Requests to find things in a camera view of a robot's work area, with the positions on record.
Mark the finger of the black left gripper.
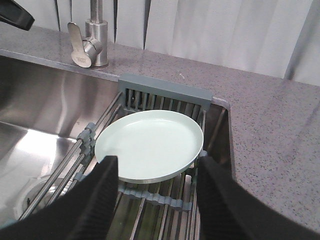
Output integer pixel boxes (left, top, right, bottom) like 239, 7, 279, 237
0, 0, 35, 31

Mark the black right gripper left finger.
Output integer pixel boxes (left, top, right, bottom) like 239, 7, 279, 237
0, 156, 118, 240

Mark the light green round plate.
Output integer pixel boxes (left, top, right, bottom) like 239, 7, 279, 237
95, 110, 204, 184

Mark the stainless steel sink basin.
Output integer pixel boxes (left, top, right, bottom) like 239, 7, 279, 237
0, 56, 234, 240

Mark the chrome kitchen faucet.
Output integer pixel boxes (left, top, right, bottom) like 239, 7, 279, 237
67, 0, 109, 68

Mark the green metal dish drying rack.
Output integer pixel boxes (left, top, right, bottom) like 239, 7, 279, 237
16, 73, 212, 240

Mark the white pleated curtain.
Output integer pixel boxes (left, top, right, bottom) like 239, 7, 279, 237
9, 0, 320, 87

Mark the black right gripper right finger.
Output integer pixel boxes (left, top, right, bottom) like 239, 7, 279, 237
197, 156, 320, 240

